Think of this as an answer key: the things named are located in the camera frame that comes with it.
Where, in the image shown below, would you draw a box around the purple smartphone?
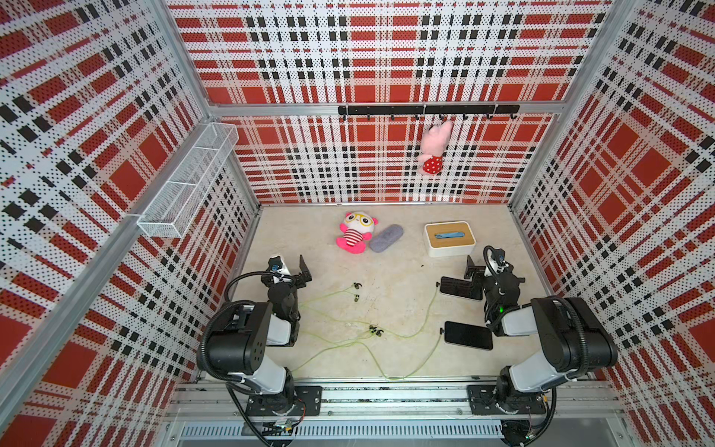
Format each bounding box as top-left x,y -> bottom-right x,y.
443,321 -> 493,350

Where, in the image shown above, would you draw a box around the green wired earphones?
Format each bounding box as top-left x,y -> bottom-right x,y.
304,282 -> 439,341
292,331 -> 441,382

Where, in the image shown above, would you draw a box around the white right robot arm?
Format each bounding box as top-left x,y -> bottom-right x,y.
465,245 -> 618,415

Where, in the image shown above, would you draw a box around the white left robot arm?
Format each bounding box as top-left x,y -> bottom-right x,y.
197,255 -> 312,415

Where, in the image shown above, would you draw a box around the pink white plush toy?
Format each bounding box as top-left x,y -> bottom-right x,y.
335,212 -> 379,254

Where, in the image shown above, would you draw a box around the white wooden tissue box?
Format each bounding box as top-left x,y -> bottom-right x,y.
424,221 -> 476,258

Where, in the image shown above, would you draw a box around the grey glasses case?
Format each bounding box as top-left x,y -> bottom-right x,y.
370,225 -> 404,253

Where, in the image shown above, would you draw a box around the pink pig plush toy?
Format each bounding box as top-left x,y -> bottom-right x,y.
417,120 -> 454,176

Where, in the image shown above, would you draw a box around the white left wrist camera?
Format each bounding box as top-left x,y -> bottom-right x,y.
267,255 -> 290,276

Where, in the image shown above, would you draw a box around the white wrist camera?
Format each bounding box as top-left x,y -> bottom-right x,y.
267,255 -> 290,276
483,245 -> 508,276

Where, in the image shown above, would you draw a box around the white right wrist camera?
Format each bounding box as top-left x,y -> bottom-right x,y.
483,245 -> 508,276

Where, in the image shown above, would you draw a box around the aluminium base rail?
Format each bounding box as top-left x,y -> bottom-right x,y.
156,377 -> 640,446

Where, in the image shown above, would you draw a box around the black hook rail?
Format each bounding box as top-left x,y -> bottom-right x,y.
337,104 -> 521,118

